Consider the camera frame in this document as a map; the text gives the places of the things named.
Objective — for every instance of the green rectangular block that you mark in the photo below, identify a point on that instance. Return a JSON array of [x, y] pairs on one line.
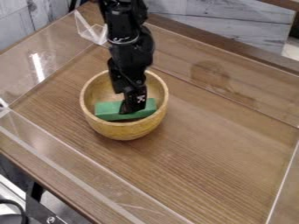
[[107, 111]]

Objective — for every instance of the clear acrylic corner bracket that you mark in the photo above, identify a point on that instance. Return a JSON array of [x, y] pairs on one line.
[[95, 33]]

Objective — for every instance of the black table leg frame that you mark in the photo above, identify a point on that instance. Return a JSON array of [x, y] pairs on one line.
[[38, 212]]

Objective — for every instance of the clear acrylic tray walls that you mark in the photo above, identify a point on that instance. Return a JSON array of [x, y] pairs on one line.
[[209, 168]]

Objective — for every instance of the brown wooden bowl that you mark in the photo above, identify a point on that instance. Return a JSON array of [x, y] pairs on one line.
[[98, 91]]

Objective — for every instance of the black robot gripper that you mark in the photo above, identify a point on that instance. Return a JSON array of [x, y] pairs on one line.
[[127, 64]]

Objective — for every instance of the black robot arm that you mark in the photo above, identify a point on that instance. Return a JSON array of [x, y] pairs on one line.
[[125, 17]]

